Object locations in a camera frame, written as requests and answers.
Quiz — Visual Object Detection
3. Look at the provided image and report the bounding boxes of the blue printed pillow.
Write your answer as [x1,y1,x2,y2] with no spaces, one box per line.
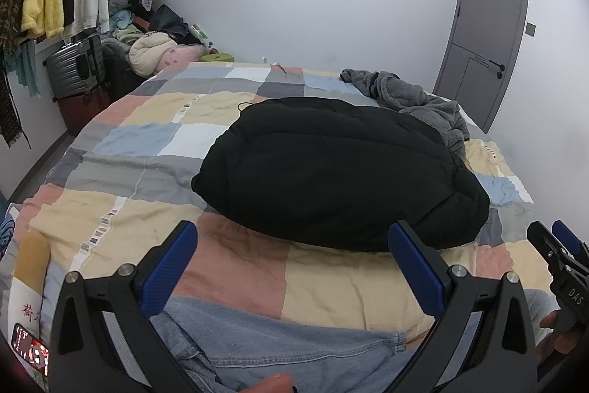
[0,209,21,258]

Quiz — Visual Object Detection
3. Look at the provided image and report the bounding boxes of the dark red suitcase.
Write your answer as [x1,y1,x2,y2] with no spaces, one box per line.
[53,87,113,136]

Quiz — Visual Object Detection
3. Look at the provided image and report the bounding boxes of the person's right hand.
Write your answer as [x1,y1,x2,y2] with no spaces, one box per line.
[537,312,584,368]

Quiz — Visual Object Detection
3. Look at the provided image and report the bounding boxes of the person's light blue jeans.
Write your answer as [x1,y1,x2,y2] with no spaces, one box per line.
[149,289,560,393]

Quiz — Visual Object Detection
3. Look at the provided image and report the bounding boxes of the pile of mixed clothes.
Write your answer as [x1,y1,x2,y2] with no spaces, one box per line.
[108,4,155,46]

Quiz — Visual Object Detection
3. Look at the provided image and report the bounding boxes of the pink pillow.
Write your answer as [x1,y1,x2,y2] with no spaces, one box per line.
[154,45,208,74]

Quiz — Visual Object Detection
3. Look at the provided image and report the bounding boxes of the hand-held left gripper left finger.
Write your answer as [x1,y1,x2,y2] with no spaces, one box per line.
[48,220,203,393]

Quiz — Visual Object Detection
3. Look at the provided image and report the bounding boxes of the smartphone with red display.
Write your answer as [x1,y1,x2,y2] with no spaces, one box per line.
[10,323,51,378]

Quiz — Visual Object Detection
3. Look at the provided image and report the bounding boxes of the grey ribbed suitcase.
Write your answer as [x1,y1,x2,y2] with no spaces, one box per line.
[43,35,109,101]

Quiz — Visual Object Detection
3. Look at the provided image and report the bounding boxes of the grey fleece robe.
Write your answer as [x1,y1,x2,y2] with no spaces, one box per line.
[339,68,471,159]

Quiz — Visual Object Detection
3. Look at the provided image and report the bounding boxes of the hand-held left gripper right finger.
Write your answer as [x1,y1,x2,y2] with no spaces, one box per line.
[387,219,539,393]

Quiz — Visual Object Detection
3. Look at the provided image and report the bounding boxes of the checkered bed sheet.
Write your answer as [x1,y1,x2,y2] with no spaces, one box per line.
[0,62,560,378]

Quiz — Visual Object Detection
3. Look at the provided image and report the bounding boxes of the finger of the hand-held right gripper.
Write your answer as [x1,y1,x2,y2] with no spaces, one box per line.
[551,219,589,259]
[527,222,566,270]

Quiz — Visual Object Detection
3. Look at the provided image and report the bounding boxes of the black bag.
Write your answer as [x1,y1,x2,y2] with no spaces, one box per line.
[152,5,203,46]

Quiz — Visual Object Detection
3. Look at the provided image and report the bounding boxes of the dark fringed scarf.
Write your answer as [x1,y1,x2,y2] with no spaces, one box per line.
[0,48,33,150]

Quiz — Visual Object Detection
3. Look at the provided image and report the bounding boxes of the grey door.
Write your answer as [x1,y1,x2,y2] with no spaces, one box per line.
[433,0,530,135]

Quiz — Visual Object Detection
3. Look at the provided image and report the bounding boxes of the teal scarf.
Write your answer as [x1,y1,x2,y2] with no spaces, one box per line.
[2,39,40,97]

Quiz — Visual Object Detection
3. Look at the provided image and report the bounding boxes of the black puffer jacket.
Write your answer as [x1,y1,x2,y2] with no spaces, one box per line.
[191,97,491,253]

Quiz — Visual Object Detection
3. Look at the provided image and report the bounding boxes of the cream plush blanket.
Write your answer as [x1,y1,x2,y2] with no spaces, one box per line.
[129,33,181,77]

